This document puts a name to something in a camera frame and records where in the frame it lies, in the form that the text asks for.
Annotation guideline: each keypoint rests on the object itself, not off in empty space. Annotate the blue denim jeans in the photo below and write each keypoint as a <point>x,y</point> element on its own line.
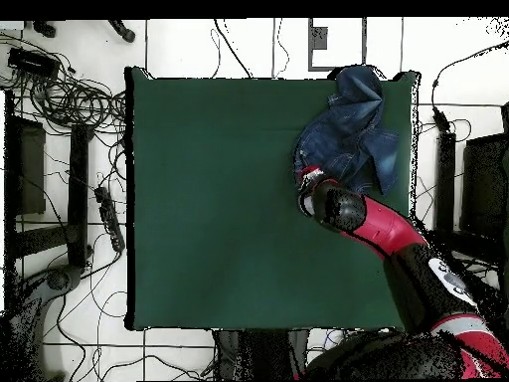
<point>350,139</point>

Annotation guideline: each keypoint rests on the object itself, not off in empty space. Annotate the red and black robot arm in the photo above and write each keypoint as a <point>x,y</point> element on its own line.
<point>389,227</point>

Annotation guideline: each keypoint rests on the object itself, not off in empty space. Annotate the dark green table cloth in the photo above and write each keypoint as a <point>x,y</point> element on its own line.
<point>199,238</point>

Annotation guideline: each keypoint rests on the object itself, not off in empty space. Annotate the black upright bar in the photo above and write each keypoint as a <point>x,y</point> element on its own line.
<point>446,179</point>

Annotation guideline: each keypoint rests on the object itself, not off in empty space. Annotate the black power adapter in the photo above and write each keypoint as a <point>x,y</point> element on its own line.
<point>441,119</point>

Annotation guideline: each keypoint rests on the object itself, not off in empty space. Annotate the black cabinet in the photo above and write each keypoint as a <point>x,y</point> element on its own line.
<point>485,179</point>

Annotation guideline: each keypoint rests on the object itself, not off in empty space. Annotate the black metal column stand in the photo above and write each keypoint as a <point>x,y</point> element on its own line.
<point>262,354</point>

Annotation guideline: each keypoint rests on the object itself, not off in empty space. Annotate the black power strip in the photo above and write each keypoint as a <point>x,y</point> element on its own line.
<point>109,217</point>

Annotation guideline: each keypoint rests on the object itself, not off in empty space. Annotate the black stand foot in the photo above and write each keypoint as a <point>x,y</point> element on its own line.
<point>43,28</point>
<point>121,31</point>

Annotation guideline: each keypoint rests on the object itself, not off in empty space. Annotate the black electronics box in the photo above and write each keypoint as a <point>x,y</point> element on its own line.
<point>32,61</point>

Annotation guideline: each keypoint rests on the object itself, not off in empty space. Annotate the grey chair base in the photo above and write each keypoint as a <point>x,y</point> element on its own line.
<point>35,302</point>

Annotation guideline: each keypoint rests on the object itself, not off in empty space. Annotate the grey square frame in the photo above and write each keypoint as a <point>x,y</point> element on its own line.
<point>318,38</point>

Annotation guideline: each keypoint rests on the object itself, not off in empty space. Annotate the black frame stand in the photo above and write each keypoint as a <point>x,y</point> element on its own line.
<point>78,191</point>

